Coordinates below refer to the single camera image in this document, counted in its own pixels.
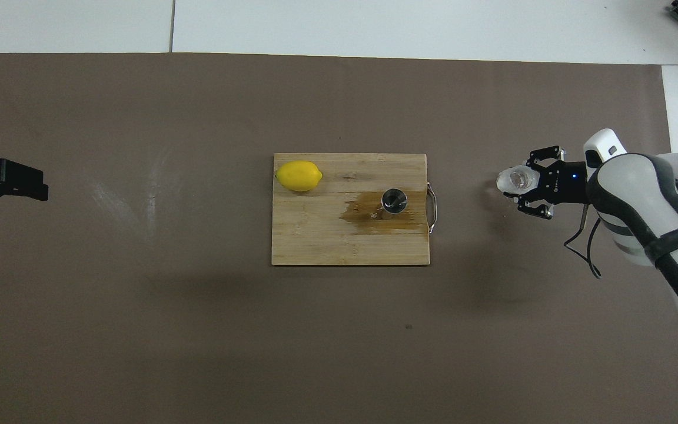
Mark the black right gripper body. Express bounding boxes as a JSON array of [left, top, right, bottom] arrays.
[[541, 159, 591, 208]]

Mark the clear faceted glass cup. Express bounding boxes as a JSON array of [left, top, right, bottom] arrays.
[[496, 166, 536, 196]]

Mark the steel double jigger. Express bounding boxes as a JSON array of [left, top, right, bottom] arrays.
[[380, 188, 408, 221]]

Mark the wooden cutting board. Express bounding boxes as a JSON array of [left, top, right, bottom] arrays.
[[271, 153, 438, 267]]

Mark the yellow lemon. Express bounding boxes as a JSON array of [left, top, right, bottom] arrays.
[[275, 160, 323, 193]]

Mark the brown paper table mat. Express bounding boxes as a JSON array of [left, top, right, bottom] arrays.
[[0, 52, 678, 424]]

